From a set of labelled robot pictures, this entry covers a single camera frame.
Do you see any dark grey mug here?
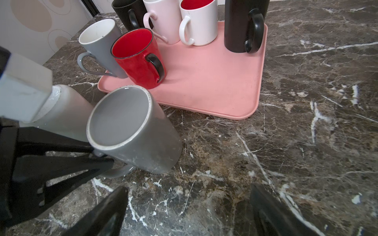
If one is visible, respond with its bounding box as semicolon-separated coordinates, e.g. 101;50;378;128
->
86;85;183;178

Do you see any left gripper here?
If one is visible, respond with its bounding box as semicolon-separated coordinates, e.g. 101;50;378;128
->
1;124;114;227

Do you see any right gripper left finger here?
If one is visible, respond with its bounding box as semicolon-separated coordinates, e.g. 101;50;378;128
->
63;186;128;236

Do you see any grey mug white interior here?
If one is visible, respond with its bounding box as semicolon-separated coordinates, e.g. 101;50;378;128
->
77;19;128;79

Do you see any white mug front row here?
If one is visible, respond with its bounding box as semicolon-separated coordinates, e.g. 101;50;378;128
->
179;0;218;46

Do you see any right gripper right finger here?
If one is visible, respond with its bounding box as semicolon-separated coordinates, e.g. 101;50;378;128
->
250;184;324;236

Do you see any black mug white rim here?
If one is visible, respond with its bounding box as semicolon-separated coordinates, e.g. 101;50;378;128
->
224;0;270;54

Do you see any pink rectangular tray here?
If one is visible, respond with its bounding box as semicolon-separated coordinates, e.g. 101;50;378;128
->
97;21;268;121

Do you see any white ribbed mug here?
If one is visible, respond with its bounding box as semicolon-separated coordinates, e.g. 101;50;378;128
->
19;85;94;142

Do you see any black mug white base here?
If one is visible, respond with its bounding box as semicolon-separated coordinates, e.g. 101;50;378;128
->
112;0;147;31

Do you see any pink mug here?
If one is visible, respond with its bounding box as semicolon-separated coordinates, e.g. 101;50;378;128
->
143;0;182;45

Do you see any red mug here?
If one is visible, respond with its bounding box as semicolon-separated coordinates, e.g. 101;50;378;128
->
110;28;167;89

